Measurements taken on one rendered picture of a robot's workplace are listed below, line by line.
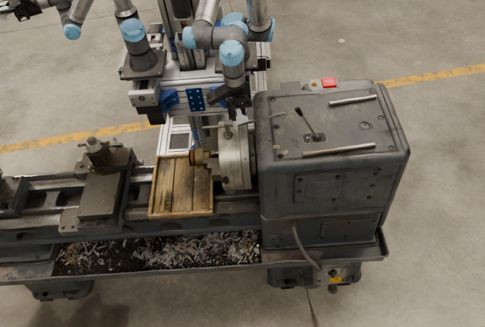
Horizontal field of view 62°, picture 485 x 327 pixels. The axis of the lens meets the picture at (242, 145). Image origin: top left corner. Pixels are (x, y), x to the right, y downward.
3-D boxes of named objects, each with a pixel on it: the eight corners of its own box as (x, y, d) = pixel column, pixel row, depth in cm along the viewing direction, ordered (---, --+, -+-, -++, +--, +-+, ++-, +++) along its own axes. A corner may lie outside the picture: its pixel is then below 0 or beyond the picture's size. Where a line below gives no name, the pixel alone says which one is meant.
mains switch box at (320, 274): (342, 278, 249) (361, 209, 187) (347, 307, 238) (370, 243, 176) (287, 282, 250) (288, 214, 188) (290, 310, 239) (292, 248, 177)
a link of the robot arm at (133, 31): (129, 57, 203) (121, 34, 193) (124, 42, 211) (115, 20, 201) (152, 50, 205) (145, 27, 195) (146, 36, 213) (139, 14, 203)
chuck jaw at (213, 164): (228, 155, 176) (227, 175, 167) (229, 164, 180) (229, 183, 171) (203, 157, 177) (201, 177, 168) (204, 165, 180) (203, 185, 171)
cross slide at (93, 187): (129, 146, 209) (126, 141, 206) (115, 219, 181) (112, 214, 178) (97, 149, 210) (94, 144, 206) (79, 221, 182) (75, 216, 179)
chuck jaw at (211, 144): (228, 147, 182) (226, 120, 180) (227, 149, 177) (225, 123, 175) (203, 149, 183) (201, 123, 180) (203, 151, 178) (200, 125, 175)
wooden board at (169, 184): (214, 155, 209) (213, 150, 206) (213, 216, 185) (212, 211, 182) (157, 159, 210) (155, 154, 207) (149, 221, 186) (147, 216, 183)
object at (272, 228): (348, 216, 277) (369, 131, 211) (364, 284, 246) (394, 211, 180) (261, 222, 279) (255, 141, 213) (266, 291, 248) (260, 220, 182)
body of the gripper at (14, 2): (17, 22, 186) (44, 15, 189) (8, 7, 179) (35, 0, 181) (16, 13, 190) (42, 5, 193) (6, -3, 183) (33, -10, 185)
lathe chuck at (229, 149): (242, 144, 202) (237, 104, 176) (245, 201, 185) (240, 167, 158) (224, 145, 202) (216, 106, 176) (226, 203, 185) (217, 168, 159)
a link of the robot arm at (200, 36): (205, -53, 159) (178, 32, 133) (232, -54, 157) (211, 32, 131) (209, -27, 169) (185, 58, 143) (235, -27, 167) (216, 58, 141)
